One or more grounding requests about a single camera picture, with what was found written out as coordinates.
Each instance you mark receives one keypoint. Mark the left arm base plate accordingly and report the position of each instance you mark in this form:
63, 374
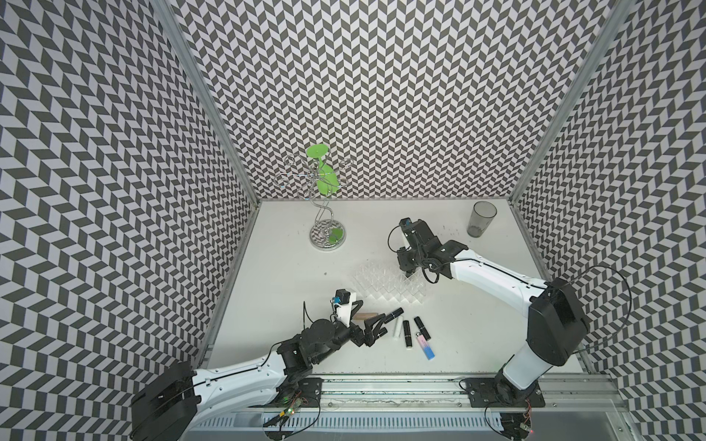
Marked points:
308, 390

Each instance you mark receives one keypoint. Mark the clear plastic lipstick organizer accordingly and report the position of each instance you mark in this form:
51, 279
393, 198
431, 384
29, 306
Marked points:
381, 281

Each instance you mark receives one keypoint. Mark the grey translucent cup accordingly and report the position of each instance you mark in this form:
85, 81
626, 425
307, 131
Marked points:
483, 214

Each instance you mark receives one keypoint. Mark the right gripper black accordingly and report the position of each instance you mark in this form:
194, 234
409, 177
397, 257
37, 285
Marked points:
404, 265

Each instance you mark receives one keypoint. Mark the wire jewelry tree green leaves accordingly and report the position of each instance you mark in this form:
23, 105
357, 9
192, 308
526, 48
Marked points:
320, 184

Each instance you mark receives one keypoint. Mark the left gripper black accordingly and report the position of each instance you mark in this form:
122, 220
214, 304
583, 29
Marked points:
368, 336

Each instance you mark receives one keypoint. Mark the aluminium front rail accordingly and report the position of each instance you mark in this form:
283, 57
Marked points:
557, 392

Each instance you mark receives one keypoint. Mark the beige lipstick tube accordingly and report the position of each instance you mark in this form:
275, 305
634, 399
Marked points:
362, 316

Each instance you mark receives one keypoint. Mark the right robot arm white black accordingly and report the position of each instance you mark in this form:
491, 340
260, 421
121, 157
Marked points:
556, 321

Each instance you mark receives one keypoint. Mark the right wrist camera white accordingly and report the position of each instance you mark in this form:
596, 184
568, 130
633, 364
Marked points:
406, 225

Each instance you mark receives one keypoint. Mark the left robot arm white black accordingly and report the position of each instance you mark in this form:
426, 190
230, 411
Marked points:
182, 397

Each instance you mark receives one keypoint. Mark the black lipstick gold band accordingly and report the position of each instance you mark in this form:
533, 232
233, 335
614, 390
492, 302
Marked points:
407, 334

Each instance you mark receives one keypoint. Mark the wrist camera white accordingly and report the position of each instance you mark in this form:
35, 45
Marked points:
406, 225
343, 304

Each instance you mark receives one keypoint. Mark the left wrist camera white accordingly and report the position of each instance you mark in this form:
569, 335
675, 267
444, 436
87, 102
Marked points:
343, 304

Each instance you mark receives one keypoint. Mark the black square lipstick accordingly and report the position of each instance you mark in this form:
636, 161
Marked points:
422, 328

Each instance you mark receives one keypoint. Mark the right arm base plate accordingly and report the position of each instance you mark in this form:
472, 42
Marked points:
500, 393

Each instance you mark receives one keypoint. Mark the pink blue gradient lipstick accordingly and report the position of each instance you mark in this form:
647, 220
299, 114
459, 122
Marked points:
425, 346

